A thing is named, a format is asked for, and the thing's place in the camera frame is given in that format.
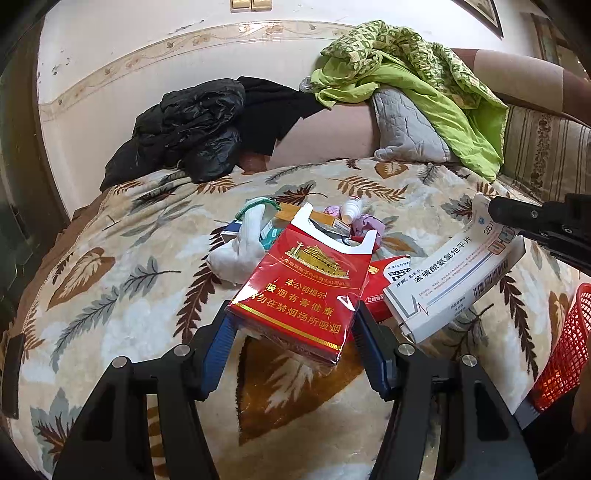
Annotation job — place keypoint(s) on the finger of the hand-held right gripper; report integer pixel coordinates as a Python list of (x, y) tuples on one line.
[(572, 254), (512, 211)]

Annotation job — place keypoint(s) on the dark picture frame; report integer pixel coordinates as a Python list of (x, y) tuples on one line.
[(494, 23)]

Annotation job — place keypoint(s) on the black flat object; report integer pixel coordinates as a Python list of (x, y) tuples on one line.
[(13, 374)]

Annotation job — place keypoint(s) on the small teal white box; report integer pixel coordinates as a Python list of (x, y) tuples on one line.
[(270, 233)]

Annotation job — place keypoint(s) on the lilac wrapper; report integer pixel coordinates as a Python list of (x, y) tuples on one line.
[(367, 226)]

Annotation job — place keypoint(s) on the red plastic mesh basket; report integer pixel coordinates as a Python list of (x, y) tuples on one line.
[(568, 350)]

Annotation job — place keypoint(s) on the black cloth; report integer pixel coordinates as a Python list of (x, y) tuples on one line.
[(281, 110)]

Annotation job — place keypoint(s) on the gold double wall switch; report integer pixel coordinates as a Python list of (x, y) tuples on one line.
[(251, 4)]

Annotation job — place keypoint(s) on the red cigarette pack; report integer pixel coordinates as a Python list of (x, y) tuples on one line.
[(295, 295)]

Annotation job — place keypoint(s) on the brown beige sofa backrest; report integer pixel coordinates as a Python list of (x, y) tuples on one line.
[(521, 74)]

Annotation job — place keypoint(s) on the red packet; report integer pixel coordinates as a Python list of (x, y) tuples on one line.
[(381, 281)]

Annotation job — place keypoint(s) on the striped sofa cushion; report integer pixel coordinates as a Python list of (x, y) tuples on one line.
[(549, 152)]

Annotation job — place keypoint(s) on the orange cardboard box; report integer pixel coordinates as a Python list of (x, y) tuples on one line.
[(291, 213)]

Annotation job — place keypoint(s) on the black puffer jacket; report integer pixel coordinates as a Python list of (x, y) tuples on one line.
[(184, 129)]

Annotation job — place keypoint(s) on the pinkish brown sofa armrest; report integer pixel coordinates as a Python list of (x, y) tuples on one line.
[(332, 134)]

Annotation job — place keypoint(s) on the grey quilted pillow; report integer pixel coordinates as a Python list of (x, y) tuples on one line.
[(406, 124)]

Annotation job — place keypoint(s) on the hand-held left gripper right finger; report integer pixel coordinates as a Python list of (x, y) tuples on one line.
[(375, 364)]

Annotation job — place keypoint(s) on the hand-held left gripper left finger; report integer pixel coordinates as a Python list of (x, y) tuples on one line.
[(217, 355)]

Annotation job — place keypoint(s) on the green patterned quilt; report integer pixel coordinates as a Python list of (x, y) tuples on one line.
[(415, 69)]

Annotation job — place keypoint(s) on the leaf print blanket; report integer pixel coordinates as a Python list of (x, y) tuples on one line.
[(138, 286)]

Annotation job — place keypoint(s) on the small blue white box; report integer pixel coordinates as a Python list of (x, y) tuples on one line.
[(231, 233)]

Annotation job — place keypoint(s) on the small pink wrapper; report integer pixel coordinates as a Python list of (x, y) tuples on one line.
[(331, 211)]

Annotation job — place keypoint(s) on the white medicine box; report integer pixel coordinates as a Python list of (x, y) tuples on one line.
[(443, 286)]

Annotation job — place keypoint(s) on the white plastic bottle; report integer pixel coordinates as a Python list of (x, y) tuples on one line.
[(351, 210)]

